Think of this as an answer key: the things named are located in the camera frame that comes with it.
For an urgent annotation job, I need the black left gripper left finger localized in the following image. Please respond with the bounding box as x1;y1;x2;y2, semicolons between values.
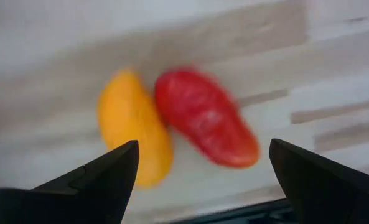
0;139;140;224

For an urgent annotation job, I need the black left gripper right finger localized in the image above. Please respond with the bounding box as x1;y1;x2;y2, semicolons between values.
268;138;369;224

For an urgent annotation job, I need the yellow orange mango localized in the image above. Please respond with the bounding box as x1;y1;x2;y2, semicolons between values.
96;68;175;189

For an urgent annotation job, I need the red oblong fruit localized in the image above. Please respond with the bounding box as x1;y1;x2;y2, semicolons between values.
154;67;261;169

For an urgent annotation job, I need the black aluminium table frame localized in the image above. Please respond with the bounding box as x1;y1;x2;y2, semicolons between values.
168;198;297;224

